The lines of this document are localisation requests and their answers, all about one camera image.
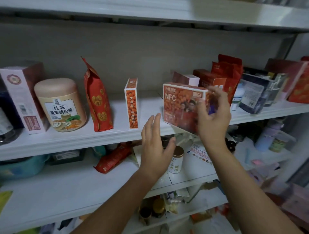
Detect person's left hand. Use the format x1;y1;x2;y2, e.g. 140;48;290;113
139;113;177;181

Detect person's right hand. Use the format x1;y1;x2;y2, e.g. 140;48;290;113
195;86;232;152

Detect red box white edge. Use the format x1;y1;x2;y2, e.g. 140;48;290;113
125;78;139;129
163;83;218;135

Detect pink blossom box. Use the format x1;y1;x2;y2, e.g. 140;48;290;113
172;72;200;87

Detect white metal shelving unit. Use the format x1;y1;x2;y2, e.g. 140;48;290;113
0;0;309;234

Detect beige cylinder canister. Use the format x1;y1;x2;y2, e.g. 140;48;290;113
34;78;88;132

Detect dark blue moon box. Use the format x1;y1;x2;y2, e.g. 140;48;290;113
0;87;24;130

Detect person's right forearm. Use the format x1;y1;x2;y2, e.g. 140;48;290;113
208;145;302;234

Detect person's left forearm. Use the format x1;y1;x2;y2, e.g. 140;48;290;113
72;171;162;234

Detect red-brown box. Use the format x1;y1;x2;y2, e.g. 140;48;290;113
0;62;50;135

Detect small dark bottle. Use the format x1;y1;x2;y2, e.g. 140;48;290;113
226;137;237;152

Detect white colourful sticker sheet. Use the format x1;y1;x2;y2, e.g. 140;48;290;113
186;142;213;165

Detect white tub green label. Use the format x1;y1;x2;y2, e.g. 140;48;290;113
231;83;246;111

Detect red pouch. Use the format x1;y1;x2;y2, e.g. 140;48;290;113
94;143;133;174

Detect lavender bottle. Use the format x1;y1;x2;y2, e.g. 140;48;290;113
254;118;286;152

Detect teal pouch bag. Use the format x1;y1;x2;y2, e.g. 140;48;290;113
92;146;108;159

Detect dark red foil pouches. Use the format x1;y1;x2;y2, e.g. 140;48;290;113
193;54;243;104

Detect small green jar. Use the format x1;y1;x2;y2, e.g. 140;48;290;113
269;131;295;152

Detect small black grey boxes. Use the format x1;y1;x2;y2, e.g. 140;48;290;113
51;149;87;166

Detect red patterned bag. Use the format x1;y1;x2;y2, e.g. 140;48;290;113
265;57;309;104

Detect pink carton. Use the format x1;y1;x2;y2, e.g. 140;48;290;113
282;183;309;222

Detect teal plastic basket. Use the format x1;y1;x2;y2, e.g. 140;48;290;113
0;154;50;181

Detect yellow tag packet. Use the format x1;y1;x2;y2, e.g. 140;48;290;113
0;190;13;213

